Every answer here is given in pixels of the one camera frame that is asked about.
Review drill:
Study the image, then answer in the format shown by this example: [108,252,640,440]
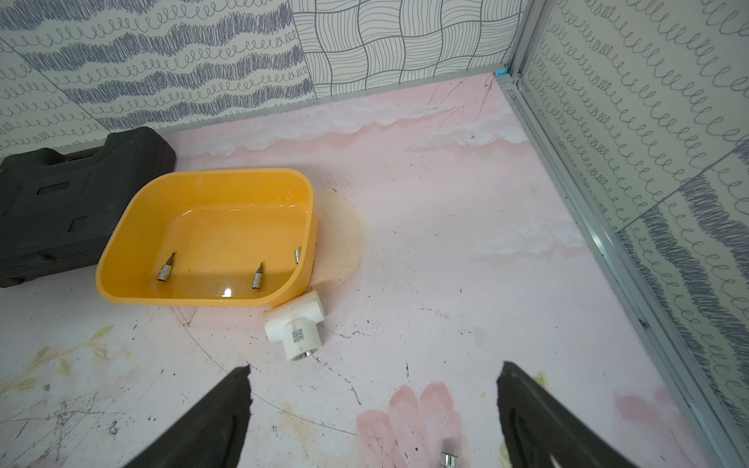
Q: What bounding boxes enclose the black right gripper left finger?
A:
[127,366,252,467]

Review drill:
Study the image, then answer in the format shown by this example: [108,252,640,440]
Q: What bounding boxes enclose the black plastic tool case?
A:
[1,127,177,288]

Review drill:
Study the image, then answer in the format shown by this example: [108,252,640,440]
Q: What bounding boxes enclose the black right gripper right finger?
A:
[497,361,633,467]

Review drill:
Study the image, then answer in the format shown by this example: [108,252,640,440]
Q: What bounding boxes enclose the white pipe tee fitting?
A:
[263,291,325,362]

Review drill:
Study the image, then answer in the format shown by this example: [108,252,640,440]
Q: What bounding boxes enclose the yellow plastic storage box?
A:
[96,169,318,307]

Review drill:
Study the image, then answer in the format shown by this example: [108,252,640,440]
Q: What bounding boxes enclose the small silver bit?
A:
[440,452,458,468]

